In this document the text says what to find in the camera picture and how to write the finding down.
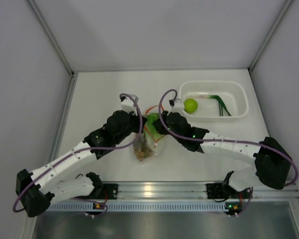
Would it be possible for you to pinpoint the green fake apple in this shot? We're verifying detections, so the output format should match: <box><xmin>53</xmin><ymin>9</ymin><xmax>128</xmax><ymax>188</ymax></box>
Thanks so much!
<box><xmin>183</xmin><ymin>98</ymin><xmax>198</xmax><ymax>114</ymax></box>

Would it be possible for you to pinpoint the green fake lettuce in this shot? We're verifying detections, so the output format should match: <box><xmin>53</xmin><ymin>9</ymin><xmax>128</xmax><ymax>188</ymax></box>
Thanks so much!
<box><xmin>145</xmin><ymin>113</ymin><xmax>161</xmax><ymax>141</ymax></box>

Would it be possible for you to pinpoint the clear zip bag orange seal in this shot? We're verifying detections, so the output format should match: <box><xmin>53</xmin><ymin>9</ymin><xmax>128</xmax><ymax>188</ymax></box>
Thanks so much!
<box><xmin>133</xmin><ymin>105</ymin><xmax>165</xmax><ymax>163</ymax></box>

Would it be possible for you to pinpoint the brown fake longan bunch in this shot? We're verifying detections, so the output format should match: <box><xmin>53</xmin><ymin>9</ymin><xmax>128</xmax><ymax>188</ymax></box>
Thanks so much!
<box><xmin>133</xmin><ymin>141</ymin><xmax>153</xmax><ymax>161</ymax></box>

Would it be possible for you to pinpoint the dark green fake vegetable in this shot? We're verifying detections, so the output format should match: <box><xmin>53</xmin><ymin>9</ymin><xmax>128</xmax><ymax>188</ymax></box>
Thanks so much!
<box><xmin>192</xmin><ymin>94</ymin><xmax>232</xmax><ymax>117</ymax></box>

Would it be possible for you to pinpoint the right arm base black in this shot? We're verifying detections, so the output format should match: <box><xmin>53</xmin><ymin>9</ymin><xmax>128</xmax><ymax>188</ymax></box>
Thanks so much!
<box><xmin>206</xmin><ymin>183</ymin><xmax>227</xmax><ymax>199</ymax></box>

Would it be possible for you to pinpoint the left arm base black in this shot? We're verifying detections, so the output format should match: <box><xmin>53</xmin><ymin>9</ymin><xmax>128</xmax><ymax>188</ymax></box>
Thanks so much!
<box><xmin>94</xmin><ymin>183</ymin><xmax>118</xmax><ymax>200</ymax></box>

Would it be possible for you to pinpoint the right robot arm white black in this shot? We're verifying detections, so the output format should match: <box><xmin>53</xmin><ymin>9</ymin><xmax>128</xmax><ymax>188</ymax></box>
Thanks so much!
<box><xmin>153</xmin><ymin>111</ymin><xmax>292</xmax><ymax>198</ymax></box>

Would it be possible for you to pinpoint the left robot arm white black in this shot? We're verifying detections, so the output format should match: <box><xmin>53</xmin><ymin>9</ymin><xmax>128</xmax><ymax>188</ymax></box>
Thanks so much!
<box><xmin>15</xmin><ymin>110</ymin><xmax>147</xmax><ymax>218</ymax></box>

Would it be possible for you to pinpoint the white perforated plastic basket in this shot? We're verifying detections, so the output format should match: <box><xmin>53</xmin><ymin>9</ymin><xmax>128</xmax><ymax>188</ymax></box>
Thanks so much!
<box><xmin>178</xmin><ymin>81</ymin><xmax>249</xmax><ymax>122</ymax></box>

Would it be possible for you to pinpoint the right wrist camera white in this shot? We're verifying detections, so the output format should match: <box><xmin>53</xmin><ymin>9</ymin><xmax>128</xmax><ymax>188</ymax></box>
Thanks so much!
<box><xmin>169</xmin><ymin>99</ymin><xmax>184</xmax><ymax>113</ymax></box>

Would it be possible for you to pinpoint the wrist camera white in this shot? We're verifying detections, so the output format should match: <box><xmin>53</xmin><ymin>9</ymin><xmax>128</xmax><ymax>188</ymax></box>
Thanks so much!
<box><xmin>169</xmin><ymin>99</ymin><xmax>184</xmax><ymax>113</ymax></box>
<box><xmin>119</xmin><ymin>93</ymin><xmax>139</xmax><ymax>114</ymax></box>

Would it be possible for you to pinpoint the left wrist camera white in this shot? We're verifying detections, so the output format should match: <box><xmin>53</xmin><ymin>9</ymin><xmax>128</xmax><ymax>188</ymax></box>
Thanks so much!
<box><xmin>119</xmin><ymin>93</ymin><xmax>139</xmax><ymax>114</ymax></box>

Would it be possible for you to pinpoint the left aluminium frame post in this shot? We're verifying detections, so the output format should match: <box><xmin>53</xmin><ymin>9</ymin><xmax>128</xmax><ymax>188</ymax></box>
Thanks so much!
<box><xmin>27</xmin><ymin>0</ymin><xmax>75</xmax><ymax>75</ymax></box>

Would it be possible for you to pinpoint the aluminium frame post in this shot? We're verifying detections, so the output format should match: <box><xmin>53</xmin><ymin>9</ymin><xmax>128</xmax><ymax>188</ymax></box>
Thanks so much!
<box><xmin>27</xmin><ymin>0</ymin><xmax>75</xmax><ymax>75</ymax></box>
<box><xmin>248</xmin><ymin>0</ymin><xmax>296</xmax><ymax>73</ymax></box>

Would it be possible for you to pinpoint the aluminium mounting rail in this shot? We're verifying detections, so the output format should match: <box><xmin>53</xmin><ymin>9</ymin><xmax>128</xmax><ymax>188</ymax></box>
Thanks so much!
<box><xmin>54</xmin><ymin>181</ymin><xmax>299</xmax><ymax>201</ymax></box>

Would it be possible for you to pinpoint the slotted grey cable duct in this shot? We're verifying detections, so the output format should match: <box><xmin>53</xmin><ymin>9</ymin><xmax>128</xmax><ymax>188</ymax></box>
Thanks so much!
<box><xmin>47</xmin><ymin>201</ymin><xmax>240</xmax><ymax>212</ymax></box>

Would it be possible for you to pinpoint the right aluminium frame post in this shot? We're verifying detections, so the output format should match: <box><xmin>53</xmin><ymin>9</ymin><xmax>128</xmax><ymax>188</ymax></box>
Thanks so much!
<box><xmin>248</xmin><ymin>0</ymin><xmax>296</xmax><ymax>73</ymax></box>

